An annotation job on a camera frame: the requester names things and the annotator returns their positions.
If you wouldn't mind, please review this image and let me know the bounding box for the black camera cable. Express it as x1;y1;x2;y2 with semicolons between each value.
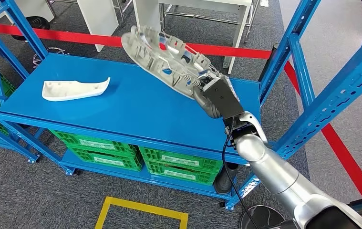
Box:
220;125;261;229

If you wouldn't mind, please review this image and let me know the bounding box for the grey plastic wheel cover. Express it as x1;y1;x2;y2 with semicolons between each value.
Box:
121;25;232;101

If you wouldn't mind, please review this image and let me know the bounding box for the white table panel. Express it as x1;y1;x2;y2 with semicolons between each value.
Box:
76;0;120;53
133;0;166;34

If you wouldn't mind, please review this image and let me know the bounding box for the white plastic trim part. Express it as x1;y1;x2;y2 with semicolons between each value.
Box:
41;77;111;102

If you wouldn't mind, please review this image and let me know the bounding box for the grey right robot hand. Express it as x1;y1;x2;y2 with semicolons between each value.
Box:
193;86;226;120

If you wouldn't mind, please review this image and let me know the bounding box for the chrome stanchion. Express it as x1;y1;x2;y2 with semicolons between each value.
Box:
240;196;362;229

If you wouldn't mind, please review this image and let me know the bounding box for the black swivel stool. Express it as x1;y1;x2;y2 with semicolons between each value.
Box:
11;16;72;69

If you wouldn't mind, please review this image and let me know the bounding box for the white cabinet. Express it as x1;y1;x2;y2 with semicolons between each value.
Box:
15;0;56;23

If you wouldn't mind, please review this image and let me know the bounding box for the black ribbed rubber boot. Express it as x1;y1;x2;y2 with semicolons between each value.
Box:
214;162;239;194

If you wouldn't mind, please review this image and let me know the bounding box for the black stanchion post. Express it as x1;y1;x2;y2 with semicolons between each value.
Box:
258;42;280;83

